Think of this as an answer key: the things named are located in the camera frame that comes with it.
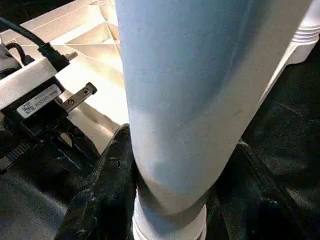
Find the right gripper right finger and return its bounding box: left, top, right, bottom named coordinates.
left=206, top=140, right=320, bottom=240

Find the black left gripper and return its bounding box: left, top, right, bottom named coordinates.
left=22, top=81, right=99, bottom=142

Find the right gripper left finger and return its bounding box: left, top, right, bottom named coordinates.
left=53, top=123, right=140, bottom=240

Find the white plastic table top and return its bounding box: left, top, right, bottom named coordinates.
left=0, top=0, right=320, bottom=156

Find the white plastic table leg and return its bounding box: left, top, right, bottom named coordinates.
left=114, top=0, right=313, bottom=240
left=291, top=0, right=320, bottom=47

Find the black work mat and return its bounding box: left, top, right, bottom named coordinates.
left=0, top=0, right=320, bottom=240

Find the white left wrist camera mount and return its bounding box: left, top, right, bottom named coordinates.
left=0, top=29, right=71, bottom=137

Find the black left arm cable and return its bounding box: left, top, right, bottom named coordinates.
left=0, top=15, right=78, bottom=71

